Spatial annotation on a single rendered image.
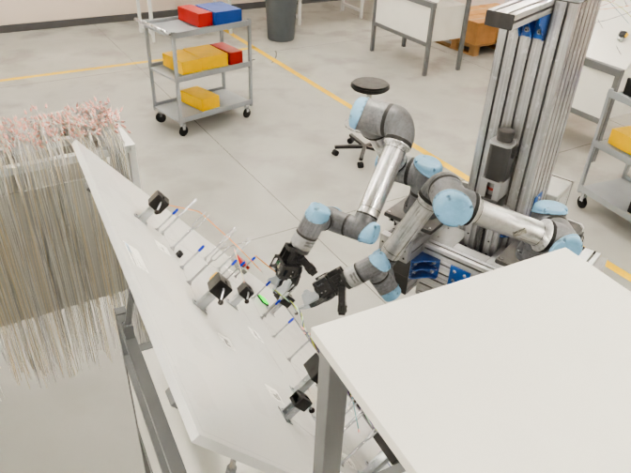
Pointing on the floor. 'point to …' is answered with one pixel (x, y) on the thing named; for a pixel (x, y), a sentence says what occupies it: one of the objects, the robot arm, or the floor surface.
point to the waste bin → (281, 20)
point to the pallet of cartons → (476, 32)
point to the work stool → (370, 85)
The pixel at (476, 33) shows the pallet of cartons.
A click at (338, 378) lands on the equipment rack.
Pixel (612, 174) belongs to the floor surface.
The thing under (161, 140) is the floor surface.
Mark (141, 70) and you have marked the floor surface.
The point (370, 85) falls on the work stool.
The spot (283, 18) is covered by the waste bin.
